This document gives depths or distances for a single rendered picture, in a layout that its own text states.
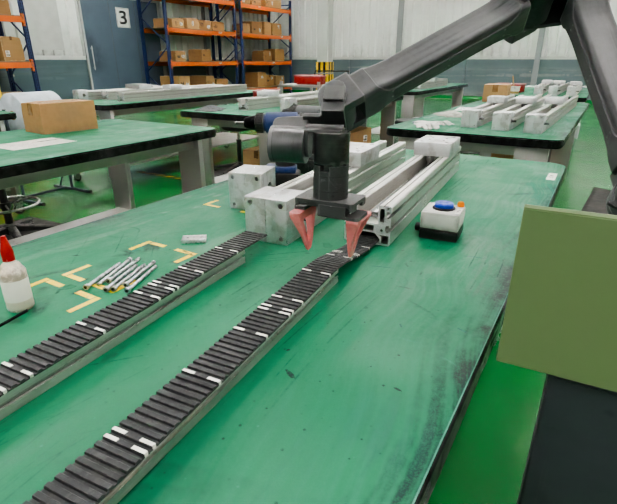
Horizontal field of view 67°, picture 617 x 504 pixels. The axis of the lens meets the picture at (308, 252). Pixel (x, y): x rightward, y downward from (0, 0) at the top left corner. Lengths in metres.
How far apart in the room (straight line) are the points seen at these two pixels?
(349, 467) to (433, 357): 0.21
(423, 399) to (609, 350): 0.22
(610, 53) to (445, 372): 0.53
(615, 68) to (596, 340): 0.41
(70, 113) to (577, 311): 2.64
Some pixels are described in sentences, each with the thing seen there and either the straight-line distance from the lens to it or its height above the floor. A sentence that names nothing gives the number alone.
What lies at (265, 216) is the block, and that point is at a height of 0.84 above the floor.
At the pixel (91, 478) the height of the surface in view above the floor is 0.81.
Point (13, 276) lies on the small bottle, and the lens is 0.82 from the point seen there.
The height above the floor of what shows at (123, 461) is 0.81.
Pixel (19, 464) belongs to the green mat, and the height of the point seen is 0.78.
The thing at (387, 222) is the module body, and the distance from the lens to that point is 0.96.
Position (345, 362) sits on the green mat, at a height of 0.78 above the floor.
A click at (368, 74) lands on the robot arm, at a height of 1.11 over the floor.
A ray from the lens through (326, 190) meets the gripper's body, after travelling 0.74.
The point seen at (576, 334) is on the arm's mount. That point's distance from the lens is 0.63.
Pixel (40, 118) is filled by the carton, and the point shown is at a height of 0.86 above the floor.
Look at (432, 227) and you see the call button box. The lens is 1.03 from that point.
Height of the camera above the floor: 1.13
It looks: 22 degrees down
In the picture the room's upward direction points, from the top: straight up
